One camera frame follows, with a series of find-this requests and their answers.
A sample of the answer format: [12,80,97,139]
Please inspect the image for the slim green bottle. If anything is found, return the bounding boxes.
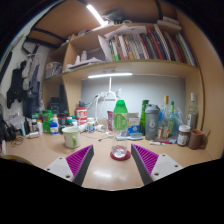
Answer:
[167,100,176,138]

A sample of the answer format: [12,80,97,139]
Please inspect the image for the white mug with green handle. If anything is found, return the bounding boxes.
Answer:
[61,125,82,149]

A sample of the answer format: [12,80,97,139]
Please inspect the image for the red and white canister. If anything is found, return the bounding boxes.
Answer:
[75,106,88,126]

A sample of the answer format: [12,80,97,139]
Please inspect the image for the white tube with green cap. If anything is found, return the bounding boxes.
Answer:
[148,140,173,146]

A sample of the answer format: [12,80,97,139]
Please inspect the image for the brown cup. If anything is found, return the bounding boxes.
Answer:
[188,129,205,151]

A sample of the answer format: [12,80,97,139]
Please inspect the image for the blue and white carton box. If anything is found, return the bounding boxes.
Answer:
[127,112,141,136]

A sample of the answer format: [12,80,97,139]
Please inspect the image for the green translucent container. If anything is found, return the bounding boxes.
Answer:
[41,109,54,133]

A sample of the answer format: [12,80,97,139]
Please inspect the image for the brown jar with white lid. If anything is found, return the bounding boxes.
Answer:
[176,124,192,147]

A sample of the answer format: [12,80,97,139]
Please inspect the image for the wooden shelf unit with books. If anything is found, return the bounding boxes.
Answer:
[41,14,205,84]

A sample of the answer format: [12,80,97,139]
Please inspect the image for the clear green-capped drink bottle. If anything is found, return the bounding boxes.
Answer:
[111,99,130,160]

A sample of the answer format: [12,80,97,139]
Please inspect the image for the white pill bottle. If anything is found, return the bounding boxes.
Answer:
[86,117,96,133]

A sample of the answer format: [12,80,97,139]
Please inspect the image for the grey shaker bottle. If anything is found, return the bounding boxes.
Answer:
[144,104,161,141]

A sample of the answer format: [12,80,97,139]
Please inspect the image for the maroon carton box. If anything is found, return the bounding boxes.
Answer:
[106,110,115,132]

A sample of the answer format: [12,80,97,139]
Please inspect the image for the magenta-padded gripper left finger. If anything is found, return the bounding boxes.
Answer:
[44,144,95,187]

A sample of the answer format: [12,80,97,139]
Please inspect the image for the dark hanging clothes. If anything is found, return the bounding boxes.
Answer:
[5,59,29,110]

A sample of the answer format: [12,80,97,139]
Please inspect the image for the white bottle with blue label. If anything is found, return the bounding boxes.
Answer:
[49,122,60,136]

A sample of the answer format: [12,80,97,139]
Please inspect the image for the flat round red coaster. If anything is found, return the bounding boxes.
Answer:
[109,149,132,162]

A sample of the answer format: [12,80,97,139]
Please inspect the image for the white under-shelf light bar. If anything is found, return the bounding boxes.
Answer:
[87,72,134,80]

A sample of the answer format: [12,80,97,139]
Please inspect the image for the ceiling light strip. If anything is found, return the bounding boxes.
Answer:
[85,3,106,27]

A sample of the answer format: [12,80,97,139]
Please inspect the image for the clear tall wine bottle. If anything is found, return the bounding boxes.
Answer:
[186,92,200,133]

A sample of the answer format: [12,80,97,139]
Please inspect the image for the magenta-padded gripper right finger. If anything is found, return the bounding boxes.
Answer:
[130,143,184,186]

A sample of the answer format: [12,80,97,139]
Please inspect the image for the dark green glass bottle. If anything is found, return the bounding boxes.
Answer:
[139,99,150,136]

